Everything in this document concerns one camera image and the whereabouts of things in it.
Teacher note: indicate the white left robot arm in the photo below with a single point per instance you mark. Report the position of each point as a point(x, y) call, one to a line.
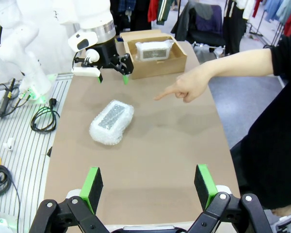
point(92, 14)

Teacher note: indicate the grey slotted base plate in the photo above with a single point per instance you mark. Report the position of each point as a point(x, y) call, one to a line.
point(26, 170)

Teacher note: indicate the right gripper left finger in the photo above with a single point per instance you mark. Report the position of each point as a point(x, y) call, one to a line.
point(92, 191)

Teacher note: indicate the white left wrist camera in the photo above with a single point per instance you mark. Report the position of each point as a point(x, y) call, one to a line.
point(85, 71)

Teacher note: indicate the black hanging garment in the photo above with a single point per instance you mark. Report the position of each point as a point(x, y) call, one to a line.
point(235, 24)

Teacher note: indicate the red green striped jacket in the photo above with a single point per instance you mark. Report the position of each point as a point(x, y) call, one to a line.
point(161, 12)

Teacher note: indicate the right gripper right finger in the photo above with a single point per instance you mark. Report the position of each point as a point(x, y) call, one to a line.
point(203, 187)

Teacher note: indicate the person's right hand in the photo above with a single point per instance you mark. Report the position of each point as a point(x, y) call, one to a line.
point(191, 82)

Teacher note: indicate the black office chair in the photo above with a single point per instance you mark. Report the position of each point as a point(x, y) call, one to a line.
point(203, 29)

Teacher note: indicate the person's right forearm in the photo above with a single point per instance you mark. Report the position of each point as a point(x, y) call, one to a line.
point(240, 63)

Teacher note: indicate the small white clip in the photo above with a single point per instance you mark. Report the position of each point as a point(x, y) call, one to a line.
point(9, 143)

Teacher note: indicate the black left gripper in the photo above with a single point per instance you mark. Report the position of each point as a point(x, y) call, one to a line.
point(108, 54)

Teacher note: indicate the bubble-wrapped clock showing label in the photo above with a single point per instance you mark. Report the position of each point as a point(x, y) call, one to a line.
point(111, 121)

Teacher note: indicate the pale blue-grey hanging hoodie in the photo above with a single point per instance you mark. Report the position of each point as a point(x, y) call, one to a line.
point(274, 9)

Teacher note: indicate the open brown cardboard box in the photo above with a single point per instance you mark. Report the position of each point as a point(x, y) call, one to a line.
point(157, 69)

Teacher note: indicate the bubble-wrapped clock with tail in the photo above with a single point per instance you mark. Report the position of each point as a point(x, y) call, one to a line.
point(152, 51)

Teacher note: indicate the small black clip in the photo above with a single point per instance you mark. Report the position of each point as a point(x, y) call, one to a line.
point(49, 152)

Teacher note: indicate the person in black sweater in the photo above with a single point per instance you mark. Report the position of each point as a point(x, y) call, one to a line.
point(276, 133)

